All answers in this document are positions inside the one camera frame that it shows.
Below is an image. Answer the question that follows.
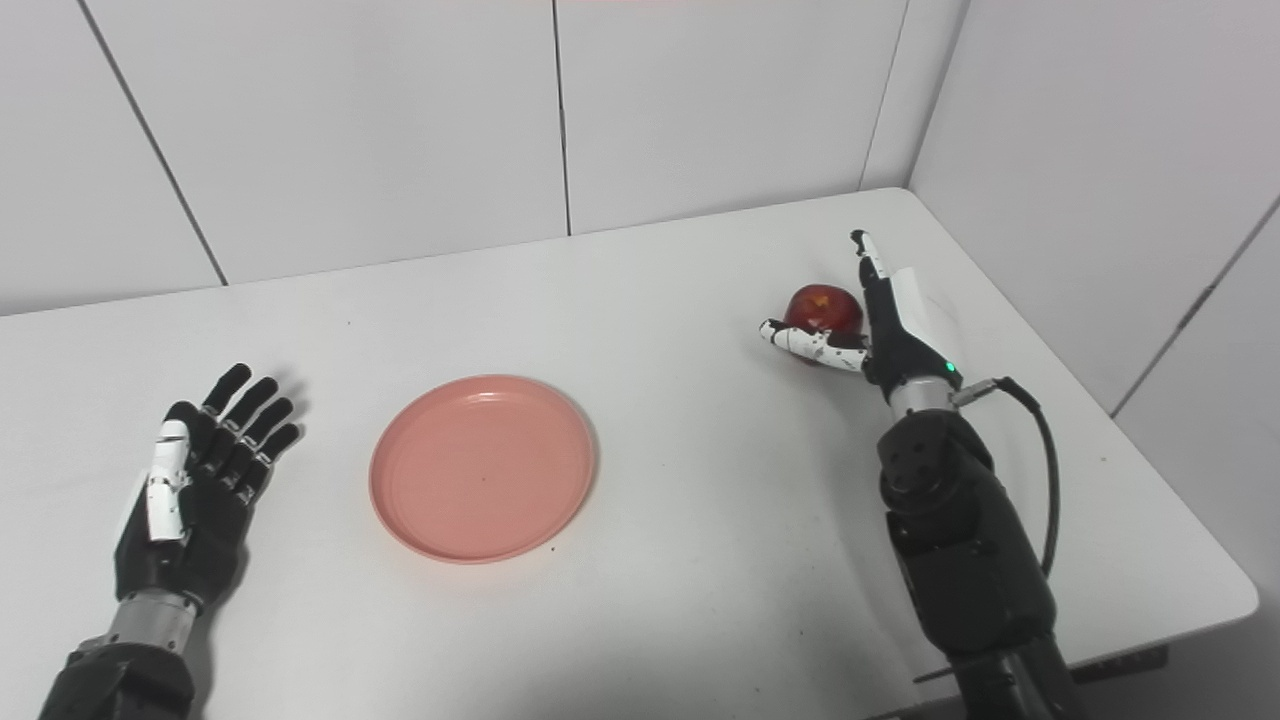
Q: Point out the pink round plate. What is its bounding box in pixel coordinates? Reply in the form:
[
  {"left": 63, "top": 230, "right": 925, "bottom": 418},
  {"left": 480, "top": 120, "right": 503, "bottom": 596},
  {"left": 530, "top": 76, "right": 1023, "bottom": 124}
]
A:
[{"left": 369, "top": 375, "right": 599, "bottom": 565}]

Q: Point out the red apple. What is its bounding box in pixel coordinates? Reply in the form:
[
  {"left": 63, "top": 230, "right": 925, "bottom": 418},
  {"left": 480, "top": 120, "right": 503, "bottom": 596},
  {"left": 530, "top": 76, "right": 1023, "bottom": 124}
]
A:
[{"left": 783, "top": 284, "right": 865, "bottom": 366}]

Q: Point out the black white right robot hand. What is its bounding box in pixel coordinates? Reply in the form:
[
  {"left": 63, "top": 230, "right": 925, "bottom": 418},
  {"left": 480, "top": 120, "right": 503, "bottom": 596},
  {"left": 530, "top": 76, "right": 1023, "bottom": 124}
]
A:
[{"left": 758, "top": 230, "right": 964, "bottom": 406}]

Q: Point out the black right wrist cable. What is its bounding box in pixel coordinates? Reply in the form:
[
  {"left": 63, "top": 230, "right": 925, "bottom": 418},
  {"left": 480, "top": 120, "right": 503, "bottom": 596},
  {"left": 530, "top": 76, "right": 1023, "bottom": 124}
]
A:
[{"left": 950, "top": 376, "right": 1061, "bottom": 579}]

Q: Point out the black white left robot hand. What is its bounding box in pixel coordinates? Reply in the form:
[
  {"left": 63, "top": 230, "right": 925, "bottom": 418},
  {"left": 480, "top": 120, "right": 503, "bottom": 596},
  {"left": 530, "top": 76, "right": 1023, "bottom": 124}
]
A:
[{"left": 113, "top": 363, "right": 302, "bottom": 613}]

